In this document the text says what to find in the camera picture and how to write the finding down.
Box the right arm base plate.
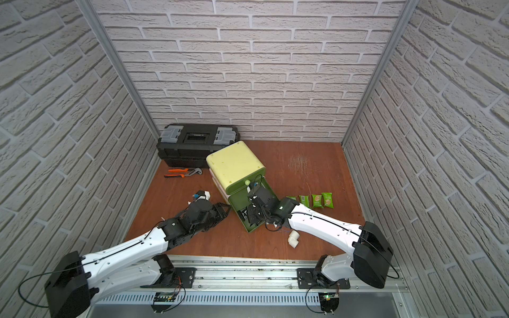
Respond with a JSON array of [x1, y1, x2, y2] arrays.
[[296, 268, 351, 290]]

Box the black plastic toolbox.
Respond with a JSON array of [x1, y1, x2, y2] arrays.
[[156, 123, 241, 168]]

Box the aluminium corner post left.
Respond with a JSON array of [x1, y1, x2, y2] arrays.
[[76, 0, 160, 140]]

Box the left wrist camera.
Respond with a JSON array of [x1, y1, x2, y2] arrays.
[[193, 190, 210, 201]]

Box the yellow-green drawer cabinet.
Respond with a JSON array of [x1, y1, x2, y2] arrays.
[[206, 141, 266, 203]]

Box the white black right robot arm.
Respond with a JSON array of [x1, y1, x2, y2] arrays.
[[247, 185, 394, 289]]

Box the aluminium corner post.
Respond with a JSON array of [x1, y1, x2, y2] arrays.
[[76, 0, 160, 140], [341, 0, 419, 147]]

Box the left controller board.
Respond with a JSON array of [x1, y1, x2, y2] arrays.
[[151, 291, 178, 313]]

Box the right controller board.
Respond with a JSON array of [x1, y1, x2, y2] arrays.
[[318, 293, 340, 314]]

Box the white plastic pipe elbow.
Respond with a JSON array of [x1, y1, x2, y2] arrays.
[[288, 230, 300, 249]]

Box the green drawer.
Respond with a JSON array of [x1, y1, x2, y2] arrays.
[[228, 176, 275, 233]]

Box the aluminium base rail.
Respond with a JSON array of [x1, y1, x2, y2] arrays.
[[93, 255, 409, 306]]

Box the orange-handled pliers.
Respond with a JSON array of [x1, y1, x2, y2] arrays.
[[164, 168, 203, 178]]

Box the controller board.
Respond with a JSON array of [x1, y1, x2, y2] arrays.
[[151, 291, 178, 313], [318, 293, 340, 314]]

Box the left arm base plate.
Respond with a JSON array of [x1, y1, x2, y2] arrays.
[[141, 267, 197, 289]]

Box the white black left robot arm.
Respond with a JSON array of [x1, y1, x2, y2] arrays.
[[45, 199, 231, 317]]

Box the aluminium corner post right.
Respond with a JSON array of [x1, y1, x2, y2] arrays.
[[341, 0, 419, 147]]

